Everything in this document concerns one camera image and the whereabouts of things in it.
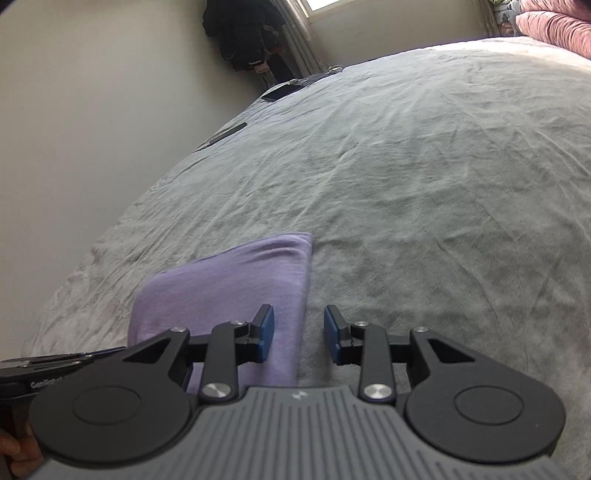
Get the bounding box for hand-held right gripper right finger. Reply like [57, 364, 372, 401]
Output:
[323, 303, 486, 403]

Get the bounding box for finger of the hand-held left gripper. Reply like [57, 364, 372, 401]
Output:
[0, 346, 127, 371]

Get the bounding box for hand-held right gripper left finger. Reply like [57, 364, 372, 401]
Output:
[122, 303, 276, 403]

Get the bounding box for purple pants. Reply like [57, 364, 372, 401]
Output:
[126, 232, 315, 389]

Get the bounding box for hanging dark clothes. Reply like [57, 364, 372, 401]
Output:
[202, 0, 288, 73]

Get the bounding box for person's left hand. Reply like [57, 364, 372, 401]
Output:
[0, 421, 45, 479]

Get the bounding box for black phone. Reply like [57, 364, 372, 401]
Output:
[196, 122, 249, 151]

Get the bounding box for patterned grey curtain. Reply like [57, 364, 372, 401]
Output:
[479, 0, 502, 38]
[271, 0, 334, 78]

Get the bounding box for window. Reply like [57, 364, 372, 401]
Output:
[302, 0, 352, 13]

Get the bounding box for grey-blue cloth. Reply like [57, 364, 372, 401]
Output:
[496, 6, 519, 36]

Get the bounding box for folded pink quilt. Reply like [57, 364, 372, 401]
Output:
[514, 11, 591, 59]

